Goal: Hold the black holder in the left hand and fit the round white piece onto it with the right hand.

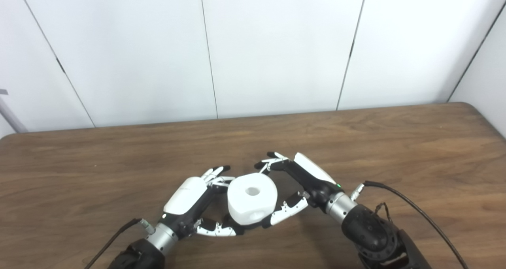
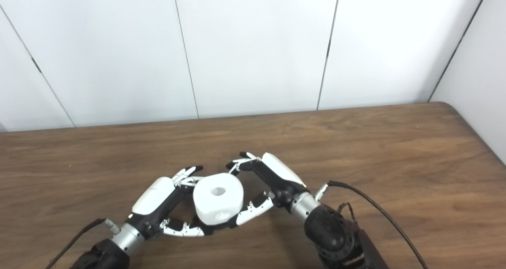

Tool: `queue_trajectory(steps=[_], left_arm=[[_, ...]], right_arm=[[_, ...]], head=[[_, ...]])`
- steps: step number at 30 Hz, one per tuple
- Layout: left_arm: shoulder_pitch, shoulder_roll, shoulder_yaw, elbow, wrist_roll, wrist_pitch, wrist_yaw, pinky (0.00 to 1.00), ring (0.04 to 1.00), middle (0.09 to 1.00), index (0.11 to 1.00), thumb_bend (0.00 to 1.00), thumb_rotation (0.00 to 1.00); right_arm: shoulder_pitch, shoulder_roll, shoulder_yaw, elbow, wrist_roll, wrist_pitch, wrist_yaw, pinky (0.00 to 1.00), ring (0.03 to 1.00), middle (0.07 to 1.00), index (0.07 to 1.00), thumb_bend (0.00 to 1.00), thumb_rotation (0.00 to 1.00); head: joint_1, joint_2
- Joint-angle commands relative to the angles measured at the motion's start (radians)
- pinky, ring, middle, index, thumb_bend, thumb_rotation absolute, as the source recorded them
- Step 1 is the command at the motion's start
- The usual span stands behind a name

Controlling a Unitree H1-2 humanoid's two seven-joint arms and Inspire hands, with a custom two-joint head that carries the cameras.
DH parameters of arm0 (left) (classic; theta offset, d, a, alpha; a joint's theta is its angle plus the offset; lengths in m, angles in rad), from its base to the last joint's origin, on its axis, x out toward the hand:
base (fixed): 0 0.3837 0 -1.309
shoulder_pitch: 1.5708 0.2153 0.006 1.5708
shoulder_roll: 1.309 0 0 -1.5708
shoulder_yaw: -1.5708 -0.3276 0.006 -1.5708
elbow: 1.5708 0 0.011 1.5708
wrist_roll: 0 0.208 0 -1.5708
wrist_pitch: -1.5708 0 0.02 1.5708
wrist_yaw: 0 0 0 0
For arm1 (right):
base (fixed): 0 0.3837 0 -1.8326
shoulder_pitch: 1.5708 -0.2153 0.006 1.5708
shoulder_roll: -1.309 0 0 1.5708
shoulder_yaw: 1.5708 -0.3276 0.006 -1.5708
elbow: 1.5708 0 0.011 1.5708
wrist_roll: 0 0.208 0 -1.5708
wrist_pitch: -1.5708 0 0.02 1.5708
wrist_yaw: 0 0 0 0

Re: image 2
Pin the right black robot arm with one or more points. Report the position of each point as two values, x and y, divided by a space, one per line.
332 233

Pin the black holder with post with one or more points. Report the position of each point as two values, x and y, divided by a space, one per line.
219 227

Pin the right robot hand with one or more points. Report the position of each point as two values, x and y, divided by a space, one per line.
278 174

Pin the round white piece with holes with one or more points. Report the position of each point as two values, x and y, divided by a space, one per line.
215 204

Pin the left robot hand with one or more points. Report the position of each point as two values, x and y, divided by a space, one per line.
154 194

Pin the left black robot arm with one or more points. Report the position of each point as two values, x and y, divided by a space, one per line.
102 255

